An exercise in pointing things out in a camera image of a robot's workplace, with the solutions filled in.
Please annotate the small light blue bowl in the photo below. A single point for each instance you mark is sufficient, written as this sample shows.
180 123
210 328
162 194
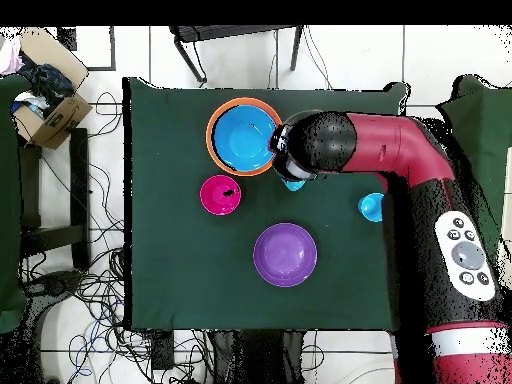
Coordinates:
294 185

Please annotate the purple bowl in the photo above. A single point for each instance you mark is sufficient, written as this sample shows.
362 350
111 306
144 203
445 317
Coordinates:
286 254

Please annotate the large blue bowl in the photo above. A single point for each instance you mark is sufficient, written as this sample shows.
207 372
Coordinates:
242 138

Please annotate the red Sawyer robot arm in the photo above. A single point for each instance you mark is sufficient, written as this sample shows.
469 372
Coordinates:
432 200

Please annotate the pink bowl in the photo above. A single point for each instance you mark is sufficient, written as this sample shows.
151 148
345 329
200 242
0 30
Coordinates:
220 194

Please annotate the large orange bowl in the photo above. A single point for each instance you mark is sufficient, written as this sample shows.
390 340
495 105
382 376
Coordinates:
209 138

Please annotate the dark green tablecloth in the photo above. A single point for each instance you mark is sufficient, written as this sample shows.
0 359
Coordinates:
176 264

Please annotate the blue cup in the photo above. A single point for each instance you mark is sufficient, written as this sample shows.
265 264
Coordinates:
370 208

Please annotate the black bench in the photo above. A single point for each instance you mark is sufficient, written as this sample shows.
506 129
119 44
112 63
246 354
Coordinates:
78 200

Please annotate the black metal stand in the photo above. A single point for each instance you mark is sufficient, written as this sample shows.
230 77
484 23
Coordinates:
232 32

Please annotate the cardboard box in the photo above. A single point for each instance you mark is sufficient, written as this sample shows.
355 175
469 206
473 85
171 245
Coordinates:
60 120

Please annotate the green cloth covered table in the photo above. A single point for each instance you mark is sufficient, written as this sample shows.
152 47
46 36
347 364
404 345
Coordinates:
484 128
8 240

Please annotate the beige board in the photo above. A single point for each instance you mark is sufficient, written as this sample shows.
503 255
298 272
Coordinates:
506 208

